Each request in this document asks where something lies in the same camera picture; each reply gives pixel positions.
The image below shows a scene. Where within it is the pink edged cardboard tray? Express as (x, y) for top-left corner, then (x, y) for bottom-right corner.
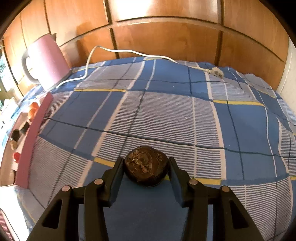
(1, 92), (53, 188)

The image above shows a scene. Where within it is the tan round potato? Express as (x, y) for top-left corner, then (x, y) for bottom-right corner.
(10, 140), (18, 150)

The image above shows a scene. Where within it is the red tomato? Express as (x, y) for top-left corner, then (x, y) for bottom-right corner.
(13, 152), (21, 163)

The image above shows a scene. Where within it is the cut dark cylinder vegetable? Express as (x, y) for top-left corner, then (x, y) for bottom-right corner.
(19, 121), (30, 135)

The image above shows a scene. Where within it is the white power cable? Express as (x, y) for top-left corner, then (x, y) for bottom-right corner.
(55, 45), (225, 88)

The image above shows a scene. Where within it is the dark wrinkled round fruit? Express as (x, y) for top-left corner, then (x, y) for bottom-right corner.
(125, 146), (169, 187)

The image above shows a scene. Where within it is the blue plaid tablecloth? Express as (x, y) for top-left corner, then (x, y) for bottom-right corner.
(16, 57), (295, 240)

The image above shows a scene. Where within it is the dark brown wedge piece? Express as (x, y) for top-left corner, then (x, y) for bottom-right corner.
(10, 129), (21, 142)

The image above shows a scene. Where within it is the pink electric kettle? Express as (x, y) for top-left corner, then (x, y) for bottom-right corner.
(22, 34), (71, 91)

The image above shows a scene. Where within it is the small orange tangerine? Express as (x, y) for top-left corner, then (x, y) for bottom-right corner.
(29, 101), (39, 110)

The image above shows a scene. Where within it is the large orange tangerine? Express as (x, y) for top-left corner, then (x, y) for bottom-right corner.
(27, 108), (39, 121)

